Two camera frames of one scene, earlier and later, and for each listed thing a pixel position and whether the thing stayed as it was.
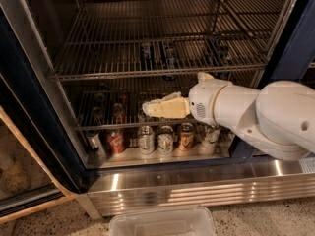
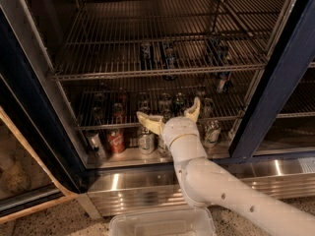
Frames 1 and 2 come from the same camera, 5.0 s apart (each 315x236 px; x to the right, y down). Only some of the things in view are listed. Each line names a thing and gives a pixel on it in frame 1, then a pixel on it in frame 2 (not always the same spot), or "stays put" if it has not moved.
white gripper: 203,99 → 179,127
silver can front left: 94,144 stays put
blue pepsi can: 170,57 stays put
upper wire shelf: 127,36 stays put
